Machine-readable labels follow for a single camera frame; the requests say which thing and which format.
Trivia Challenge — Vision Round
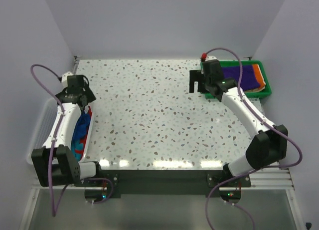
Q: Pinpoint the purple towel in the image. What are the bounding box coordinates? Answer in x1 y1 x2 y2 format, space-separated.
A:
220 64 261 92

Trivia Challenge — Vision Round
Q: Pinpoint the blue towel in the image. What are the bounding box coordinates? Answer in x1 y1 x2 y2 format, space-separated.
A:
71 113 91 149

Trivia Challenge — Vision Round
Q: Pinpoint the orange Doraemon towel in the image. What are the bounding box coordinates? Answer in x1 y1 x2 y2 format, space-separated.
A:
247 64 266 93

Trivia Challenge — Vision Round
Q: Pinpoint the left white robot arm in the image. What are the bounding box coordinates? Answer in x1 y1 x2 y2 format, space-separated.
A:
31 75 104 187

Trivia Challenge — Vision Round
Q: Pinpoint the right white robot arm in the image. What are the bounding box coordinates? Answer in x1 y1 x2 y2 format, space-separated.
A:
189 59 288 187

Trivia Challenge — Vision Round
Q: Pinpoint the white plastic basket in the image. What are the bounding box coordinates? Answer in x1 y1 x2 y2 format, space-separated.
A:
26 98 94 165

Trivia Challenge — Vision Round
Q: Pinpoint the green plastic tray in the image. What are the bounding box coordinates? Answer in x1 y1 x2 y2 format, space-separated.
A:
200 60 273 100

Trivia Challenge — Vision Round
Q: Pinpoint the teal and red towel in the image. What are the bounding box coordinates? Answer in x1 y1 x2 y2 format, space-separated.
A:
71 108 92 161

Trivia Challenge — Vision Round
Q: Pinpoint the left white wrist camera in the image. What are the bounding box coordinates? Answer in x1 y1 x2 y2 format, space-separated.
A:
58 71 73 87

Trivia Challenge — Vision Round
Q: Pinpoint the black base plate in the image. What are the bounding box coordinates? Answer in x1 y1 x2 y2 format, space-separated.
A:
79 169 251 200

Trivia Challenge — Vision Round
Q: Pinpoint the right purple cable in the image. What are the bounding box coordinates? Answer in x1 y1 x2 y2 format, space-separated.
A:
201 47 304 230

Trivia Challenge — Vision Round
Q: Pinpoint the purple cable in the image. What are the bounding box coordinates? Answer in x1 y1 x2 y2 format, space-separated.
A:
201 47 304 230
30 64 114 217

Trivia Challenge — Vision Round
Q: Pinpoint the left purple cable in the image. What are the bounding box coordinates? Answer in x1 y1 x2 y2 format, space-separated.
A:
30 64 114 217

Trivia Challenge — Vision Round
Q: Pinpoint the aluminium rail frame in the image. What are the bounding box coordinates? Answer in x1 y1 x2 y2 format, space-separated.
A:
31 166 295 191

